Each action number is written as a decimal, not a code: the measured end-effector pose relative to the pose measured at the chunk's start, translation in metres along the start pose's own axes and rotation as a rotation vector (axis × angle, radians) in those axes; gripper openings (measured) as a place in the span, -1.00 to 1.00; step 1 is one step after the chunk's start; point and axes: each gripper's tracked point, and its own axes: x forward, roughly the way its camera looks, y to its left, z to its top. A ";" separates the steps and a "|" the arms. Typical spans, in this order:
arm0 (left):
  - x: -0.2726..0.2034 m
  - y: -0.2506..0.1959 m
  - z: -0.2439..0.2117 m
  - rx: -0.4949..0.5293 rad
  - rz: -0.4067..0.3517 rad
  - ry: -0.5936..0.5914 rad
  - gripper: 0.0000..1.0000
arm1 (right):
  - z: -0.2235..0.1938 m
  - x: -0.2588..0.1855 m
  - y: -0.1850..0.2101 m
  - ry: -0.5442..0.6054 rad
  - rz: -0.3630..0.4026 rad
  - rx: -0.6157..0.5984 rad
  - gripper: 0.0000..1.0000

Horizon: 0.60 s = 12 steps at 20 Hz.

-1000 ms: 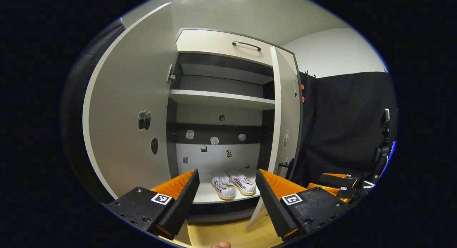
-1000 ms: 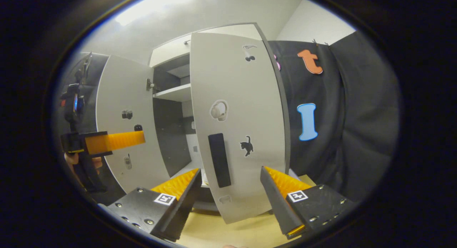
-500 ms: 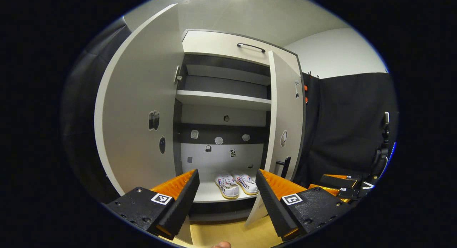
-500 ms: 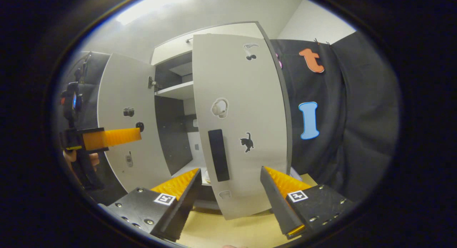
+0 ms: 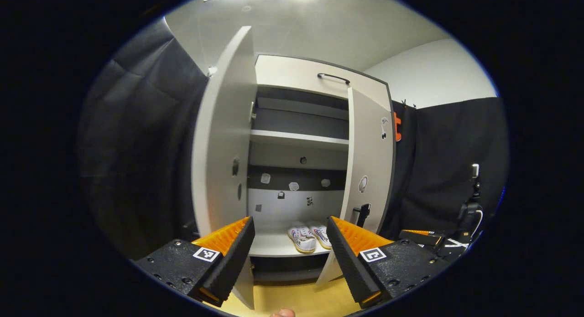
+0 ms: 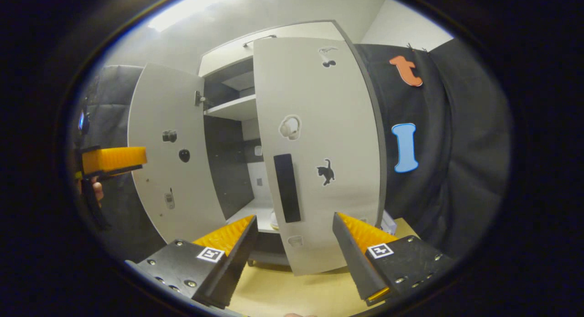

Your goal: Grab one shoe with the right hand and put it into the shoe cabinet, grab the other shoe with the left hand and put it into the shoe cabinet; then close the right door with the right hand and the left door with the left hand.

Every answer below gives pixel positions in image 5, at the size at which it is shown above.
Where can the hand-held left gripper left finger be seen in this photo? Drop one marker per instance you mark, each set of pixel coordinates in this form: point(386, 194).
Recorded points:
point(237, 253)

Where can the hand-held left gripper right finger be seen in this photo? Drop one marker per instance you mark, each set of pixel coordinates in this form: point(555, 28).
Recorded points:
point(349, 257)

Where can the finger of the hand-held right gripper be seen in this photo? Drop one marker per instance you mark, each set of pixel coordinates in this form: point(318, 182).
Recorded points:
point(422, 238)

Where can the white striped canvas shoe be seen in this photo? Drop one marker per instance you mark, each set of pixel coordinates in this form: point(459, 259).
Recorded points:
point(302, 239)
point(320, 235)

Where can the white shoe cabinet door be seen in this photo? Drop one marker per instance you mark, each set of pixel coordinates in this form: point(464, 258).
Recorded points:
point(369, 162)
point(223, 148)

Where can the white shoe cabinet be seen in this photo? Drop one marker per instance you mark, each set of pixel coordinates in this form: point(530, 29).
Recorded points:
point(296, 121)

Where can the metal door hinge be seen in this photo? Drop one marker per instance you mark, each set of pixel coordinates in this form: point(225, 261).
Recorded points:
point(252, 111)

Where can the white cabinet drawer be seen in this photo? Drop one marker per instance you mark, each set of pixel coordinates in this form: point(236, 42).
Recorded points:
point(287, 73)

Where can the black backdrop cloth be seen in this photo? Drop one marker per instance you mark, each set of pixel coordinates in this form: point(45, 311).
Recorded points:
point(438, 148)
point(137, 148)

